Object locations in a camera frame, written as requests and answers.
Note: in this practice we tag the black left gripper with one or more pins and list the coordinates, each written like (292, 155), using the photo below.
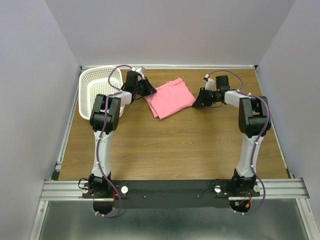
(145, 86)

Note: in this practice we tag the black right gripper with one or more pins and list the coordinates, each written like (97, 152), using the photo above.
(202, 97)

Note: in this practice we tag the pink t shirt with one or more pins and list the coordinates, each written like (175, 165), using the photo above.
(170, 98)

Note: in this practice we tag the white perforated plastic basket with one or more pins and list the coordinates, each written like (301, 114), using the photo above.
(101, 80)

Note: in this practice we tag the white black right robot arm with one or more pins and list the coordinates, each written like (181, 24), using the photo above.
(254, 121)

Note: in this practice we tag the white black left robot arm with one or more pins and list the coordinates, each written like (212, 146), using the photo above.
(104, 119)

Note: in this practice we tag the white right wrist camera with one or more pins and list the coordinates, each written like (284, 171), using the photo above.
(209, 82)

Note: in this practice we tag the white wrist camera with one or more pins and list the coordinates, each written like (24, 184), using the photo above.
(140, 70)
(209, 82)

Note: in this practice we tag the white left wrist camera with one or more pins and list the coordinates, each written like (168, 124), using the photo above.
(140, 70)

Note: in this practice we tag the aluminium frame rail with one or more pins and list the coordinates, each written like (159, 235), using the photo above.
(293, 188)

